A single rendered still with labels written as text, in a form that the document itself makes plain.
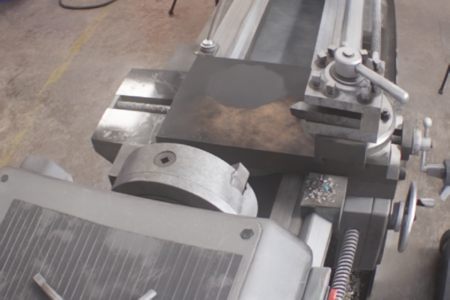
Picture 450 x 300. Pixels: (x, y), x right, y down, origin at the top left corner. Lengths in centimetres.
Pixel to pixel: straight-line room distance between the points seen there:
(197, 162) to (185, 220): 26
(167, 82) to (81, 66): 180
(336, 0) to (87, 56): 183
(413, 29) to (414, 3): 40
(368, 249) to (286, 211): 30
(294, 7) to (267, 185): 89
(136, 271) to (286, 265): 18
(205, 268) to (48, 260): 21
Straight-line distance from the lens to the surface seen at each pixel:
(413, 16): 377
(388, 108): 145
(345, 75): 119
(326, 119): 121
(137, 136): 152
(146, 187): 95
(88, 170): 275
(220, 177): 96
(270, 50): 200
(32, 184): 82
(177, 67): 171
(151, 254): 69
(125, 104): 163
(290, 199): 138
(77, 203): 76
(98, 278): 68
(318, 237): 131
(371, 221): 143
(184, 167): 95
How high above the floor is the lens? 189
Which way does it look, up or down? 43 degrees down
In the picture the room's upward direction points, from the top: 7 degrees counter-clockwise
